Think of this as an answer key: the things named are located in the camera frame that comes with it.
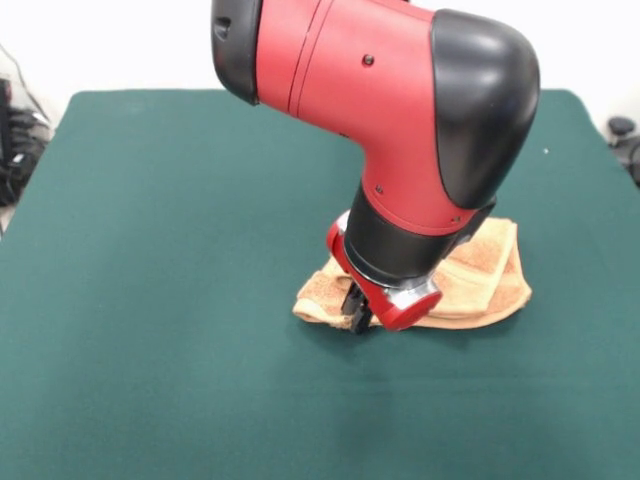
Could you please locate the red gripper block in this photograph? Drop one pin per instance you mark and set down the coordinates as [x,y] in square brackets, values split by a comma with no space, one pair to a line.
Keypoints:
[410,310]

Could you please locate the tan terry towel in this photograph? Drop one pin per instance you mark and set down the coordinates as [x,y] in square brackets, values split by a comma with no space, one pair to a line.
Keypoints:
[500,290]

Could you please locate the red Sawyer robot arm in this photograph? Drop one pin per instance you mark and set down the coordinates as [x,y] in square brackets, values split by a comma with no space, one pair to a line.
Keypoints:
[400,100]

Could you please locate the dark green table cloth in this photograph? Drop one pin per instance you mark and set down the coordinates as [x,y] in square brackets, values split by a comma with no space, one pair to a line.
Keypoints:
[150,325]

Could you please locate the black chair caster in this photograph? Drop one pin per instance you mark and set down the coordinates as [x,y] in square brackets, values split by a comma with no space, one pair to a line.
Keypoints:
[622,127]

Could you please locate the black equipment pile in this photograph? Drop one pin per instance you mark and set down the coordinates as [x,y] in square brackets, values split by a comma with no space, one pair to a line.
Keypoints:
[27,150]

